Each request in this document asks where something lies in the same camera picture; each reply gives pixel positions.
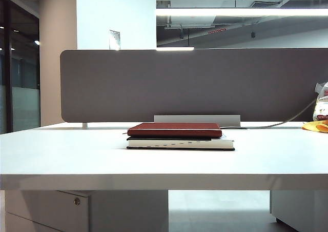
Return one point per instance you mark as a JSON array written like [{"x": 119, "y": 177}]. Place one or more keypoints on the red leather-bound book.
[{"x": 174, "y": 132}]

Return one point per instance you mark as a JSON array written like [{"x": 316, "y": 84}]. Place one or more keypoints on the black hardcover book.
[{"x": 179, "y": 145}]

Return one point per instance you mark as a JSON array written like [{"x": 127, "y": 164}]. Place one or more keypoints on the grey fabric desk divider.
[{"x": 179, "y": 88}]

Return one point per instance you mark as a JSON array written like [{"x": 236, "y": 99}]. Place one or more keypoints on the short hanging linear light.
[{"x": 176, "y": 48}]

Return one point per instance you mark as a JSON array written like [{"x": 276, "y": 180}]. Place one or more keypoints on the red ceiling sign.
[{"x": 217, "y": 31}]

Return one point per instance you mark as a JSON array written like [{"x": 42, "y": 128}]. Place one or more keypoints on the round silver drawer lock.
[{"x": 77, "y": 201}]

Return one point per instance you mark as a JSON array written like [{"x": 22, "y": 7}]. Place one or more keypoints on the ceiling air vent grille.
[{"x": 266, "y": 4}]

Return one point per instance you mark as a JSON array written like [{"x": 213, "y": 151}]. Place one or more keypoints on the white drawer cabinet with lock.
[{"x": 51, "y": 211}]

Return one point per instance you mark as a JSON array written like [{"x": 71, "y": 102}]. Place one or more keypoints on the yellow cloth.
[{"x": 317, "y": 126}]

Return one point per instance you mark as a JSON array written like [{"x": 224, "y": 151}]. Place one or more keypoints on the clear plastic snack bag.
[{"x": 323, "y": 108}]

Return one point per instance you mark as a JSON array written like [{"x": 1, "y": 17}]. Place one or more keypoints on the black framed glass partition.
[{"x": 9, "y": 62}]

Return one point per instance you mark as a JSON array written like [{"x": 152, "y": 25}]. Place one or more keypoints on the plain white cabinet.
[{"x": 302, "y": 206}]

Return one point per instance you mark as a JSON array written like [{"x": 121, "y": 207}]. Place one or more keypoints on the white divider bracket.
[{"x": 85, "y": 125}]

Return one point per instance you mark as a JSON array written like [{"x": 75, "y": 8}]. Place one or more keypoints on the silver wall plate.
[{"x": 114, "y": 39}]

